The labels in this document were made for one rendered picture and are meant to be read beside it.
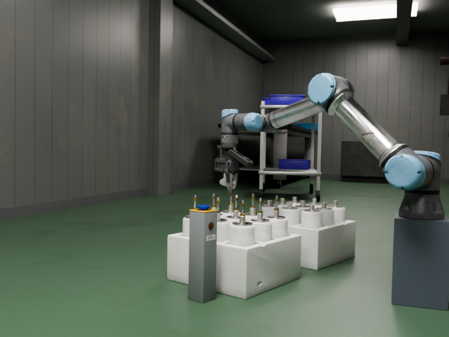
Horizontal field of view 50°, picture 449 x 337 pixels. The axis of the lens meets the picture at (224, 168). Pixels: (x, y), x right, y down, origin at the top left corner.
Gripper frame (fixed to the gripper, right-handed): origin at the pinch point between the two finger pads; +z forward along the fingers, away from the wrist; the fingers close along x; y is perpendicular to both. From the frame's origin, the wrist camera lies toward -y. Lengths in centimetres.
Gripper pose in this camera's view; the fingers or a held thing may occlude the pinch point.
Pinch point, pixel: (232, 190)
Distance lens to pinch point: 211.4
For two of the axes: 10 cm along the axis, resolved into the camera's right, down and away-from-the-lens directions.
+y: -8.3, -0.4, 5.6
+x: -5.6, 0.2, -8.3
